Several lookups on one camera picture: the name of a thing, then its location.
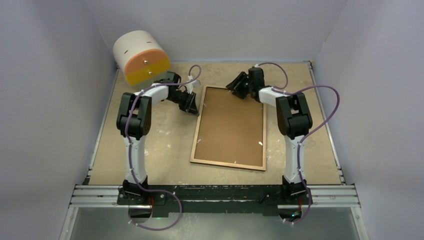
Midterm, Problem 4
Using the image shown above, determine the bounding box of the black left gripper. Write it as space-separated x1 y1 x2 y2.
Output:
168 90 199 116

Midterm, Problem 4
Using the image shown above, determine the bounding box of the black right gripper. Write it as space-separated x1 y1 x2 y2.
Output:
226 72 254 100

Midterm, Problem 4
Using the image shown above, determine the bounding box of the wooden picture frame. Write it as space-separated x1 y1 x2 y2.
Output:
189 85 268 172

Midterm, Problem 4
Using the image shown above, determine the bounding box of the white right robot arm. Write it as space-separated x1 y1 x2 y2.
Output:
225 65 313 204

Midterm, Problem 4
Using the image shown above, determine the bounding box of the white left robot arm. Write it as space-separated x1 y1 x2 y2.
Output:
116 71 200 205

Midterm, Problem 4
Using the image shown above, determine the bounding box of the round white drawer cabinet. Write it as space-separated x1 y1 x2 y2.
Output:
112 30 171 87

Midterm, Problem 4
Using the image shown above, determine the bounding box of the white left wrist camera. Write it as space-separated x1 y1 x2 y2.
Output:
184 75 201 94

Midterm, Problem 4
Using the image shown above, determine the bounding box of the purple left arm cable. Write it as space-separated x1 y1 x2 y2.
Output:
124 64 203 232

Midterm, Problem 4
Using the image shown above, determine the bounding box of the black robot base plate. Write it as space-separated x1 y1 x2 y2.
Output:
117 184 312 219

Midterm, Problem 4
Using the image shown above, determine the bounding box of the aluminium rail frame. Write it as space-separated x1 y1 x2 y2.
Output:
59 185 369 240

